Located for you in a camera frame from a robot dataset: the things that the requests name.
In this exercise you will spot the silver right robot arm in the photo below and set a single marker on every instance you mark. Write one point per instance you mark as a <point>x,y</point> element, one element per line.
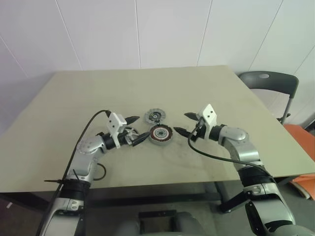
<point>246,147</point>

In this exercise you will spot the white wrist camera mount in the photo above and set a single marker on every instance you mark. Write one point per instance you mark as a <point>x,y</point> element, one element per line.
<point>209,114</point>
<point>115,123</point>

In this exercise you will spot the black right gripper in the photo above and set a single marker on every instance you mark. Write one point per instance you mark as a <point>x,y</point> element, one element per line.
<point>199,131</point>

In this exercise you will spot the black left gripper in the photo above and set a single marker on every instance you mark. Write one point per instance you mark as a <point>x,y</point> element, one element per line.
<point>126,141</point>

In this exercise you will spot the black zip tie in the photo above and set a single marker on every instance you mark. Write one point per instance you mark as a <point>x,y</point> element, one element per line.
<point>53,181</point>

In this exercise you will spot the black table frame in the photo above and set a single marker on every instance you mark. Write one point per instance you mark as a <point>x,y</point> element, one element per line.
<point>147,197</point>

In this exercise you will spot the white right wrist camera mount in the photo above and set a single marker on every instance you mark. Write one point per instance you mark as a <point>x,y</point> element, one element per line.
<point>209,114</point>

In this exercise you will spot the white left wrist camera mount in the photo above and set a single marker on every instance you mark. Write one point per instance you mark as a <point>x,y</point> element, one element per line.
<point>115,123</point>

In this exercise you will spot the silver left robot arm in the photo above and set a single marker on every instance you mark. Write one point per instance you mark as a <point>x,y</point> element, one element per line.
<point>86,147</point>

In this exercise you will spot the black plastic folding chair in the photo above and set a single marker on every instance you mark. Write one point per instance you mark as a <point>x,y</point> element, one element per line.
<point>270,81</point>

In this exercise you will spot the motor stator base copper windings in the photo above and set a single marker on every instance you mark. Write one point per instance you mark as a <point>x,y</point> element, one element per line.
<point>161,142</point>

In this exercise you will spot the orange flat bag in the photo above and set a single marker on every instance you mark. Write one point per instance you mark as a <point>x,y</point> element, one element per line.
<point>302,132</point>

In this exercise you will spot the grey rounded shape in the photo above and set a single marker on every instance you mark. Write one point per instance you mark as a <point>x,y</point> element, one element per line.
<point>188,225</point>
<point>128,227</point>

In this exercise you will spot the grey round motor end cover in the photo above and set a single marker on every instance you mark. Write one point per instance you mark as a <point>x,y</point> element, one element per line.
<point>150,115</point>

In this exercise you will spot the black flat bracket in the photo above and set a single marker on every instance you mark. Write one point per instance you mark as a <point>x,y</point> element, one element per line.
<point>157,214</point>

